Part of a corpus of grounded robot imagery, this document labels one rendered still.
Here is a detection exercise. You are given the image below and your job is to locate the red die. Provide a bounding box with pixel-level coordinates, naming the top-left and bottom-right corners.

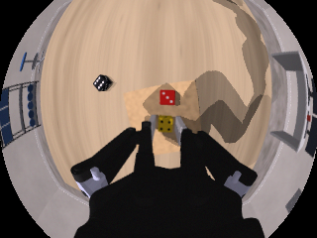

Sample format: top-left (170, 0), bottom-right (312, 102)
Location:
top-left (159, 89), bottom-right (175, 105)

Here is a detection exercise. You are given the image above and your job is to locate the tan textured mat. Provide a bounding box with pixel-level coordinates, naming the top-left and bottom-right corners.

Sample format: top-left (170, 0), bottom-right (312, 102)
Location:
top-left (123, 80), bottom-right (201, 155)

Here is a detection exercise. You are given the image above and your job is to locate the yellow die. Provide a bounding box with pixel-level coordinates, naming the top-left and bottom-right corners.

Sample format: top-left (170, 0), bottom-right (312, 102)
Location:
top-left (158, 115), bottom-right (173, 133)

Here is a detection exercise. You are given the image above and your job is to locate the black die with white pips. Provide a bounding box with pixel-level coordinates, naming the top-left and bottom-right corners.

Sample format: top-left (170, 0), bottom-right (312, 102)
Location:
top-left (93, 74), bottom-right (112, 91)

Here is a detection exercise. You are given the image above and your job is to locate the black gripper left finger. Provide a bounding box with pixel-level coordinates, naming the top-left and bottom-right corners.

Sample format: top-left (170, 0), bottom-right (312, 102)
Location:
top-left (70, 115), bottom-right (159, 206)

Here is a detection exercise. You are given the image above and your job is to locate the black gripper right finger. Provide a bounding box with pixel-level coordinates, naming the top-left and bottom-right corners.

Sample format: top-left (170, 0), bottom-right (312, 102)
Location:
top-left (174, 116), bottom-right (258, 206)

